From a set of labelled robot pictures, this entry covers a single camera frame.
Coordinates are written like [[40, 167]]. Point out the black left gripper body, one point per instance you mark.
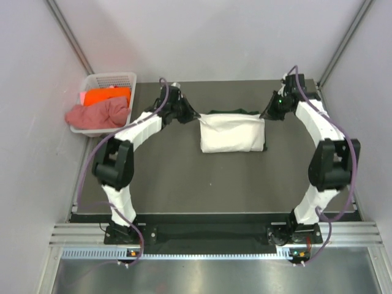
[[177, 109]]

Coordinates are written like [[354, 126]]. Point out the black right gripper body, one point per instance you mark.
[[279, 108]]

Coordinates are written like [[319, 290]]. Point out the white green ringer t-shirt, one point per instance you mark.
[[232, 131]]

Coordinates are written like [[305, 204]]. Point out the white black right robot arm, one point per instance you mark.
[[331, 167]]

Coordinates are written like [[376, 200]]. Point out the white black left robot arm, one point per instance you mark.
[[113, 163]]

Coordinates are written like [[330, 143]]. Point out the pink crumpled t-shirt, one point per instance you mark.
[[108, 114]]

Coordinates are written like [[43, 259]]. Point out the white plastic laundry basket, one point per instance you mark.
[[107, 80]]

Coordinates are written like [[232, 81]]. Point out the orange folded t-shirt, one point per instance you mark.
[[94, 96]]

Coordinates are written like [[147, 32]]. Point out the light pink garment in basket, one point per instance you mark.
[[82, 97]]

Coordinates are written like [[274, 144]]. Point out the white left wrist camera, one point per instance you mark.
[[176, 85]]

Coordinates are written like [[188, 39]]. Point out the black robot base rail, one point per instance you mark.
[[208, 234]]

